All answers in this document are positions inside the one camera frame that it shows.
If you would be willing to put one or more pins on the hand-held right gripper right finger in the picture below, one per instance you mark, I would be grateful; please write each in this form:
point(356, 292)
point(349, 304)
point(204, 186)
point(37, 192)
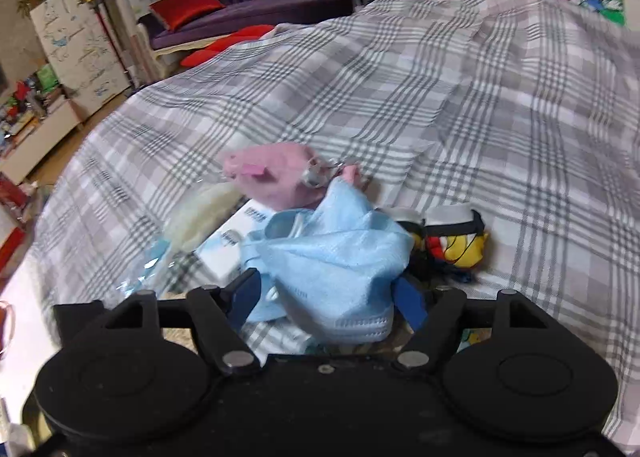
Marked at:
point(412, 302)

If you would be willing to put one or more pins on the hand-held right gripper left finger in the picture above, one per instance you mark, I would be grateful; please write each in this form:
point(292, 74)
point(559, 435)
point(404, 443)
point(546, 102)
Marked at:
point(245, 289)

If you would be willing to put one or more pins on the white tissue pack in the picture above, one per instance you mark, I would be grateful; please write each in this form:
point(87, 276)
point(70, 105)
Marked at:
point(220, 249)

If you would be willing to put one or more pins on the lemon print pouch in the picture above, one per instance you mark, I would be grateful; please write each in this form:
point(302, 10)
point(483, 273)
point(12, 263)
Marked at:
point(472, 338)

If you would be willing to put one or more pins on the cartoon printed cloth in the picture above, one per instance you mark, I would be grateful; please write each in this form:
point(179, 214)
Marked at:
point(460, 247)

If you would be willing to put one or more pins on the clear bag of white fluff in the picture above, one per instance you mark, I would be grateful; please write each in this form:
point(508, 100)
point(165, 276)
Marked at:
point(200, 217)

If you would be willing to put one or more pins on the blue face mask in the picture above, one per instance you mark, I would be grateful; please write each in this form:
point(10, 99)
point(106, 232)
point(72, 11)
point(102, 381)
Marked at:
point(330, 267)

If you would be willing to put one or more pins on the clear blue plastic packet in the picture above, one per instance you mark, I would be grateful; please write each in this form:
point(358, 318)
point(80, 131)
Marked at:
point(150, 262)

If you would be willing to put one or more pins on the grey plaid blanket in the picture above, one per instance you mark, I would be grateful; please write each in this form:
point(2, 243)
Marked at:
point(500, 112)

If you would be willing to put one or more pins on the red cloth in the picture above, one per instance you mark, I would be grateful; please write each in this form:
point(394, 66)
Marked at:
point(215, 49)

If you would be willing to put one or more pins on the white low stand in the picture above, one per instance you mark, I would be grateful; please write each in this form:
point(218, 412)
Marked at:
point(45, 137)

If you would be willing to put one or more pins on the pile of colourful clutter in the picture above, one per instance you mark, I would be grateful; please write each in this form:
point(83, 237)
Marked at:
point(20, 112)

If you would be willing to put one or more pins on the red cushion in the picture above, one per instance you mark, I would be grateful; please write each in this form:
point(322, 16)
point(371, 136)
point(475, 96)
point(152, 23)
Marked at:
point(185, 7)

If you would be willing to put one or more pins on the white printed cabinet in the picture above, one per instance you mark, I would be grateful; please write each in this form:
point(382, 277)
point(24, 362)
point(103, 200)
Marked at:
point(75, 52)

